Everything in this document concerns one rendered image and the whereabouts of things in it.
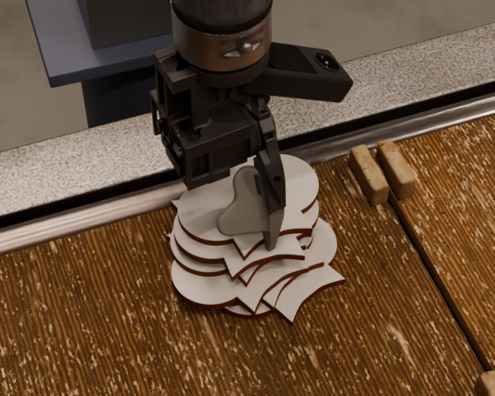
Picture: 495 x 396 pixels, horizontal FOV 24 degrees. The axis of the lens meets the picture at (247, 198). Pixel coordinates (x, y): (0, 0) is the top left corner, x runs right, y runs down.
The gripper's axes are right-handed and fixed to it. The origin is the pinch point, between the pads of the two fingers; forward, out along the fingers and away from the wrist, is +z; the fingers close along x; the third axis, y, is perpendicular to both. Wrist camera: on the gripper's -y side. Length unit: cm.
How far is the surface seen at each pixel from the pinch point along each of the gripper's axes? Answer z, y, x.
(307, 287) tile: 5.0, -1.9, 8.3
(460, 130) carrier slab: 5.9, -25.4, -2.1
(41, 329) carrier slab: 5.8, 21.2, 1.2
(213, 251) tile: 0.7, 5.2, 3.6
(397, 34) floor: 100, -88, -98
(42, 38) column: 12.4, 6.3, -41.0
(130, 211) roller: 7.7, 8.4, -9.0
